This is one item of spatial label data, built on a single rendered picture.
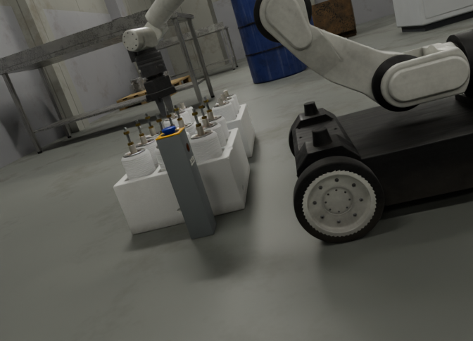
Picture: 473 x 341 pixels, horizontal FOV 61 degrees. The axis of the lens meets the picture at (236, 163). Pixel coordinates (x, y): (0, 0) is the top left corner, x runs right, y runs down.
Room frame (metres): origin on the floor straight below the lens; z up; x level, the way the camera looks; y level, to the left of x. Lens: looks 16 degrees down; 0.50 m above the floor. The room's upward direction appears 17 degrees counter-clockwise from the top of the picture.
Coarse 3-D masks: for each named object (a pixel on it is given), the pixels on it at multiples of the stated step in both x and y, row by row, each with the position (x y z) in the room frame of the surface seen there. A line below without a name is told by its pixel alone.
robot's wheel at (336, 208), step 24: (312, 168) 0.83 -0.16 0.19; (336, 168) 0.81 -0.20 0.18; (360, 168) 0.80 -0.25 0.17; (312, 192) 0.84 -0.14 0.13; (336, 192) 0.83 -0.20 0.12; (360, 192) 0.82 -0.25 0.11; (312, 216) 0.84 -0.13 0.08; (336, 216) 0.83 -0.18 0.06; (360, 216) 0.82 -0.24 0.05; (336, 240) 0.81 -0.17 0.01
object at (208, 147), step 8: (208, 136) 1.22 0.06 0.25; (216, 136) 1.24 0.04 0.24; (192, 144) 1.23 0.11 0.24; (200, 144) 1.22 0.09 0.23; (208, 144) 1.22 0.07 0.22; (216, 144) 1.23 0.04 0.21; (200, 152) 1.22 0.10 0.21; (208, 152) 1.21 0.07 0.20; (216, 152) 1.22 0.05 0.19; (200, 160) 1.22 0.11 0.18
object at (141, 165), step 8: (144, 152) 1.28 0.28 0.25; (128, 160) 1.26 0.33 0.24; (136, 160) 1.25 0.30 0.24; (144, 160) 1.27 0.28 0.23; (152, 160) 1.31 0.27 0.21; (128, 168) 1.26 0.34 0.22; (136, 168) 1.25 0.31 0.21; (144, 168) 1.26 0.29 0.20; (152, 168) 1.28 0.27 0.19; (128, 176) 1.27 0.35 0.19; (136, 176) 1.25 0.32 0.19
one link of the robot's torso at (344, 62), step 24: (264, 0) 1.01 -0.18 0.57; (288, 0) 0.99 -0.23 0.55; (264, 24) 1.02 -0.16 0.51; (288, 24) 1.00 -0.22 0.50; (288, 48) 1.01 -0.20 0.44; (312, 48) 1.00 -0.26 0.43; (336, 48) 1.03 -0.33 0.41; (360, 48) 1.01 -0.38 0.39; (336, 72) 1.03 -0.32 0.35; (360, 72) 1.02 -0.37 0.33; (384, 72) 0.98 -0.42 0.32
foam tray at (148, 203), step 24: (240, 144) 1.48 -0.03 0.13; (216, 168) 1.18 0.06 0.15; (240, 168) 1.32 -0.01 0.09; (120, 192) 1.23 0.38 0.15; (144, 192) 1.22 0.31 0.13; (168, 192) 1.21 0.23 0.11; (216, 192) 1.18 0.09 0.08; (240, 192) 1.18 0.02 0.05; (144, 216) 1.23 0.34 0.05; (168, 216) 1.21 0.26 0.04
